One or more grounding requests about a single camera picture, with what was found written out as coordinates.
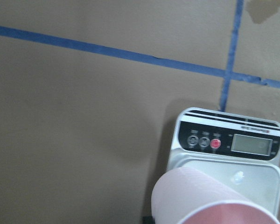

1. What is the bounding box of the pink paper cup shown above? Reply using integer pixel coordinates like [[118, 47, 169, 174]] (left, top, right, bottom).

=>
[[151, 167, 279, 224]]

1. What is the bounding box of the white digital kitchen scale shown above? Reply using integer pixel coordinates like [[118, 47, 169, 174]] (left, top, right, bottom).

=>
[[167, 107, 280, 215]]

